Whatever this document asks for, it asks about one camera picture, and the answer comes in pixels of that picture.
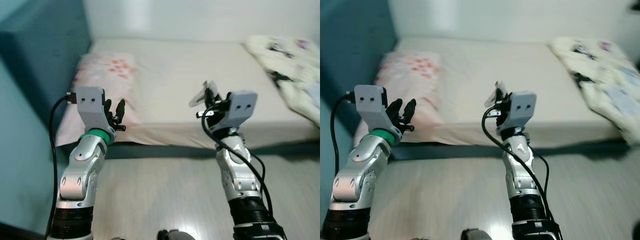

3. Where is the pink patterned pillow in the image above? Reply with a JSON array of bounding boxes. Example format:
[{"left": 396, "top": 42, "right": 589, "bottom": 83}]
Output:
[
  {"left": 352, "top": 50, "right": 443, "bottom": 148},
  {"left": 55, "top": 51, "right": 143, "bottom": 147}
]

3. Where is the cream cartoon print blanket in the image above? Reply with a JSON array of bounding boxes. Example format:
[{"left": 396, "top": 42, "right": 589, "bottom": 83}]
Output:
[
  {"left": 547, "top": 36, "right": 640, "bottom": 132},
  {"left": 243, "top": 34, "right": 321, "bottom": 128}
]

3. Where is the cream sheeted mattress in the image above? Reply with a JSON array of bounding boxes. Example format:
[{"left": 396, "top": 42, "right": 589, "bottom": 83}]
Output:
[
  {"left": 55, "top": 39, "right": 321, "bottom": 151},
  {"left": 352, "top": 37, "right": 632, "bottom": 150}
]

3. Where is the teal upholstered bed headboard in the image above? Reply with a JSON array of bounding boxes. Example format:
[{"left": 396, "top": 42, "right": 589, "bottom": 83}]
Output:
[
  {"left": 0, "top": 0, "right": 93, "bottom": 133},
  {"left": 320, "top": 0, "right": 399, "bottom": 146}
]

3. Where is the grey robot right leg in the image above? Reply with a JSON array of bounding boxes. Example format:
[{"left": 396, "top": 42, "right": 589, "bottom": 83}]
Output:
[
  {"left": 157, "top": 229, "right": 196, "bottom": 240},
  {"left": 460, "top": 228, "right": 493, "bottom": 240}
]

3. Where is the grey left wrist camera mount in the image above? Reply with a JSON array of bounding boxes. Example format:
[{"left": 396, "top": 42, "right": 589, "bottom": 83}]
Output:
[
  {"left": 354, "top": 84, "right": 401, "bottom": 137},
  {"left": 74, "top": 86, "right": 119, "bottom": 137}
]

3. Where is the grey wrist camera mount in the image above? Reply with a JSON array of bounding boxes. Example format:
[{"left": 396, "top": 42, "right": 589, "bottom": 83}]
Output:
[
  {"left": 354, "top": 84, "right": 401, "bottom": 137},
  {"left": 509, "top": 91, "right": 537, "bottom": 130},
  {"left": 224, "top": 91, "right": 259, "bottom": 129},
  {"left": 74, "top": 86, "right": 119, "bottom": 137}
]

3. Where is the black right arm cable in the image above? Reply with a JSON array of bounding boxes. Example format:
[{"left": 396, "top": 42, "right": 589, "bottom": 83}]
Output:
[
  {"left": 200, "top": 102, "right": 275, "bottom": 223},
  {"left": 482, "top": 107, "right": 558, "bottom": 226}
]

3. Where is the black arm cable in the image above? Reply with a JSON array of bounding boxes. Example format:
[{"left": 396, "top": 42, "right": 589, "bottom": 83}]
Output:
[
  {"left": 482, "top": 107, "right": 558, "bottom": 226},
  {"left": 46, "top": 91, "right": 77, "bottom": 238},
  {"left": 200, "top": 102, "right": 275, "bottom": 223},
  {"left": 330, "top": 91, "right": 357, "bottom": 178}
]

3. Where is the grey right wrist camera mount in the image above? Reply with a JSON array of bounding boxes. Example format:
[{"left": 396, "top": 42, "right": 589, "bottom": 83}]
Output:
[
  {"left": 224, "top": 91, "right": 259, "bottom": 129},
  {"left": 509, "top": 91, "right": 537, "bottom": 130}
]

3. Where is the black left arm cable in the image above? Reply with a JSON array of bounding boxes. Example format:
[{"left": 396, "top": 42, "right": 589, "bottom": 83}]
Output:
[
  {"left": 46, "top": 91, "right": 77, "bottom": 238},
  {"left": 330, "top": 91, "right": 357, "bottom": 178}
]

